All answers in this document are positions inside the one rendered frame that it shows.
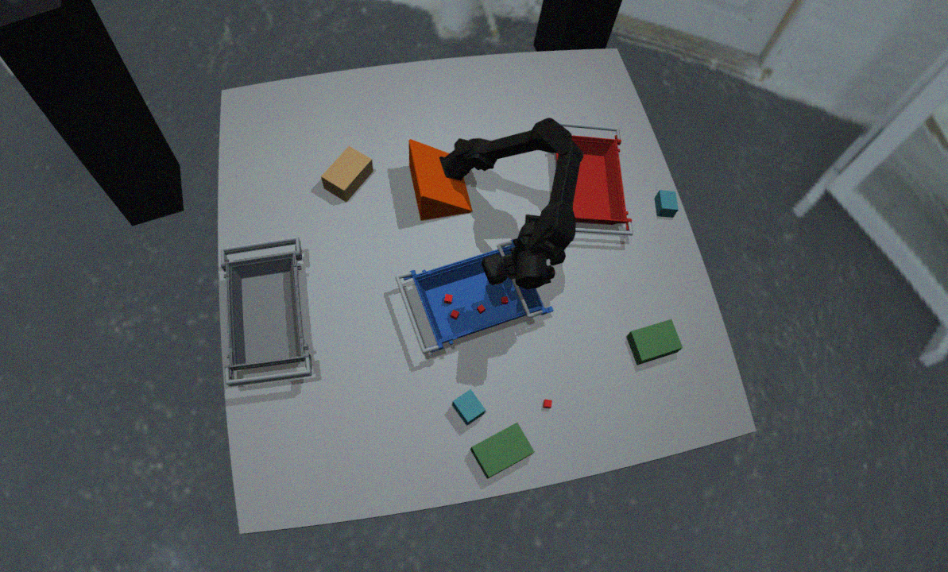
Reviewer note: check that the teal cube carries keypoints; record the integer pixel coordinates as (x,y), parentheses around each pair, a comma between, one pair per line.
(666,204)
(468,407)

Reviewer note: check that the blue plastic tray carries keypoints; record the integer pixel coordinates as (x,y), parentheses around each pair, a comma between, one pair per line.
(467,282)

